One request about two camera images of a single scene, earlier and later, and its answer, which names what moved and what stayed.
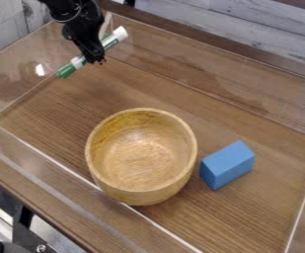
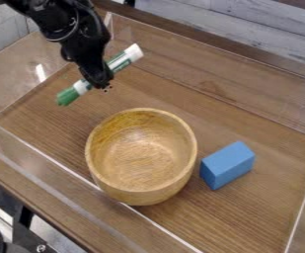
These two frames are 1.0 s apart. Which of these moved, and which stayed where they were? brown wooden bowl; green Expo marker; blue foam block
Moved: green Expo marker
Stayed: brown wooden bowl; blue foam block
